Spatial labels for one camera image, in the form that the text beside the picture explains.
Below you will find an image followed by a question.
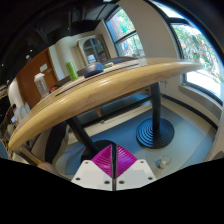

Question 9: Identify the green drink can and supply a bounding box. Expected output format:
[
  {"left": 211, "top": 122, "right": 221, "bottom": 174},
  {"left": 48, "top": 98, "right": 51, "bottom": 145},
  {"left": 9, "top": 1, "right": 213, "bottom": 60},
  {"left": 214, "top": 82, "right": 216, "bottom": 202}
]
[{"left": 65, "top": 61, "right": 78, "bottom": 81}]

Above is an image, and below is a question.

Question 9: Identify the black table pedestal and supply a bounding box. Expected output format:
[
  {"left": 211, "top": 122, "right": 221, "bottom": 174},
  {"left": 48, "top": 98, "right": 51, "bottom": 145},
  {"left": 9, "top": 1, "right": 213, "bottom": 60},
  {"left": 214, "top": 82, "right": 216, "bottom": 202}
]
[
  {"left": 136, "top": 83, "right": 175, "bottom": 149},
  {"left": 67, "top": 117, "right": 116, "bottom": 161}
]

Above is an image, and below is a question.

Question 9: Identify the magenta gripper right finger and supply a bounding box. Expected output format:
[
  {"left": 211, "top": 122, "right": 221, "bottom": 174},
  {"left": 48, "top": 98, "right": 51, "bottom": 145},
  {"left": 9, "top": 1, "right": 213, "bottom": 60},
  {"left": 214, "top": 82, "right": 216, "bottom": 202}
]
[{"left": 116, "top": 146, "right": 156, "bottom": 190}]

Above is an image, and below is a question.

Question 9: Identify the orange wooden door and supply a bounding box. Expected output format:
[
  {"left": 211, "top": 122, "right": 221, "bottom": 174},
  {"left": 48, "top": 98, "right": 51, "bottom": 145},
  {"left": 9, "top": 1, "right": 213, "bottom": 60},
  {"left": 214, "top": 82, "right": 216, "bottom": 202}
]
[{"left": 15, "top": 48, "right": 60, "bottom": 109}]

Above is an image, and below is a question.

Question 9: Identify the small white floor object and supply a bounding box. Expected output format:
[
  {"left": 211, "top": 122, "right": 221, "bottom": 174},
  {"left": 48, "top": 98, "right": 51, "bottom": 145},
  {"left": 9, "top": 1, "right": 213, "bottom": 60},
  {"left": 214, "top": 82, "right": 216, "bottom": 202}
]
[{"left": 155, "top": 155, "right": 171, "bottom": 169}]

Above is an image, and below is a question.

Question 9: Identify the white background chair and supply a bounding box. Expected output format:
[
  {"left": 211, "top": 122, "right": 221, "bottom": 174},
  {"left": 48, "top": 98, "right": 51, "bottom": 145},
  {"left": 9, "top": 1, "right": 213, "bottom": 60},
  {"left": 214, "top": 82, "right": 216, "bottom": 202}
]
[{"left": 19, "top": 103, "right": 30, "bottom": 119}]

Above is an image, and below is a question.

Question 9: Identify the arched glass cabinet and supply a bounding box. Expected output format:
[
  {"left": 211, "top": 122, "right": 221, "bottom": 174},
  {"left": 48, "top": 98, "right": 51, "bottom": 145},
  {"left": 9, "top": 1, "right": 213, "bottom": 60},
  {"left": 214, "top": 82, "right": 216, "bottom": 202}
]
[{"left": 77, "top": 35, "right": 110, "bottom": 65}]

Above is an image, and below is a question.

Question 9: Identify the black table pedestal right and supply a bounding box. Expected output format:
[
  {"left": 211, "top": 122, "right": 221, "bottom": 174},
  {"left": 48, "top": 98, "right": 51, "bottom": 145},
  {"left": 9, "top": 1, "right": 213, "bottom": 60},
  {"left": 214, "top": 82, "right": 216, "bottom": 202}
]
[{"left": 136, "top": 83, "right": 175, "bottom": 149}]

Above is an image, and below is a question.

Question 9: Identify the seated person in background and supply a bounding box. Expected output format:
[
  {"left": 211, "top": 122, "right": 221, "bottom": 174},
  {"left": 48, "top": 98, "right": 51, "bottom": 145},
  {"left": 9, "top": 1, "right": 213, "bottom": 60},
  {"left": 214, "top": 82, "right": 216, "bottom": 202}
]
[{"left": 11, "top": 104, "right": 20, "bottom": 126}]

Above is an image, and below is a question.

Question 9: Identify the clear plastic water bottle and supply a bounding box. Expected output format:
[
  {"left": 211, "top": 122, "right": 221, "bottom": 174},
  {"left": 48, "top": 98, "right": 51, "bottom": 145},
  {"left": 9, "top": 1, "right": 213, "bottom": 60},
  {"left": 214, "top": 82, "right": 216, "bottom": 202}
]
[{"left": 34, "top": 73, "right": 49, "bottom": 98}]

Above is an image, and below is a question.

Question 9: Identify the black table pedestal left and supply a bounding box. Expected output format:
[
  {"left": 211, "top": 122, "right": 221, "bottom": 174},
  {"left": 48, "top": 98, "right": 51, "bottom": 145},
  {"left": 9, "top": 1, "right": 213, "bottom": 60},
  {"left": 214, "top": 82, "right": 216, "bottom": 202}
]
[{"left": 67, "top": 117, "right": 116, "bottom": 161}]

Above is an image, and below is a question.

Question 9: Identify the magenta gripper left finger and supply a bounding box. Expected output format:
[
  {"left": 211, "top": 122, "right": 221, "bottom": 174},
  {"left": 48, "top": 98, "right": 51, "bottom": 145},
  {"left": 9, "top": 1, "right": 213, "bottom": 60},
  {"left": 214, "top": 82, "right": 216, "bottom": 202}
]
[{"left": 72, "top": 145, "right": 112, "bottom": 191}]

